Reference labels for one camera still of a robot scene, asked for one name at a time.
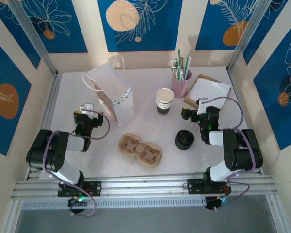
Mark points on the black controller board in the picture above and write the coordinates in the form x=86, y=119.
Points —
x=75, y=202
x=213, y=204

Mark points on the black right controller board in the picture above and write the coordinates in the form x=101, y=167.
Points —
x=213, y=204

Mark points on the paper wrapped straw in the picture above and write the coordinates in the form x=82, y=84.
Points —
x=185, y=63

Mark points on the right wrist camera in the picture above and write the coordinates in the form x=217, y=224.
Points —
x=202, y=100

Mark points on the dark green straw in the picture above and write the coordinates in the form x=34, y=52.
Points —
x=179, y=54

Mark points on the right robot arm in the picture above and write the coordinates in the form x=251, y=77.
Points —
x=242, y=150

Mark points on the aluminium side frame rail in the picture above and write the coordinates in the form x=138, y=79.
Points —
x=53, y=80

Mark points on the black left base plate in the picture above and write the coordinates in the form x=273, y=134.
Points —
x=94, y=188

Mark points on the aluminium left frame post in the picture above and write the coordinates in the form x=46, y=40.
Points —
x=31, y=34

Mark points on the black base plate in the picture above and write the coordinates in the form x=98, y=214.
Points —
x=94, y=188
x=194, y=185

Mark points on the black left controller board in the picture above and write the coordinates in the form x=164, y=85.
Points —
x=75, y=202

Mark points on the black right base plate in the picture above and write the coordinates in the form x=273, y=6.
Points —
x=194, y=185

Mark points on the aluminium frame post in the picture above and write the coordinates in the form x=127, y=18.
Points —
x=31, y=34
x=250, y=34

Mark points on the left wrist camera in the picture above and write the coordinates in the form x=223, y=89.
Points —
x=87, y=106

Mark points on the white napkin stack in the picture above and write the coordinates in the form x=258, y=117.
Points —
x=208, y=89

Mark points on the white napkins on tray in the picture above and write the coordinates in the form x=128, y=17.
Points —
x=188, y=100

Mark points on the aluminium right frame post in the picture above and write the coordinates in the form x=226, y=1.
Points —
x=250, y=34

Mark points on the aluminium front frame rail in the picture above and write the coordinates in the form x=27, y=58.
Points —
x=148, y=184

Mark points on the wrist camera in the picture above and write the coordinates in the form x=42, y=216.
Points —
x=202, y=100
x=87, y=106

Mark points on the white straw green stripes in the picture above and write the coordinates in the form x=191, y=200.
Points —
x=188, y=64

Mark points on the green white paper straw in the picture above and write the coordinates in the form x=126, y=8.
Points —
x=179, y=71
x=174, y=65

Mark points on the pink straw holder cup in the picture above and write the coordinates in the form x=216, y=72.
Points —
x=180, y=87

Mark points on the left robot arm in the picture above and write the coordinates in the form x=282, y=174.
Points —
x=51, y=150

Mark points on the white paper gift bag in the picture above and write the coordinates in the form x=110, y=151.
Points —
x=111, y=82

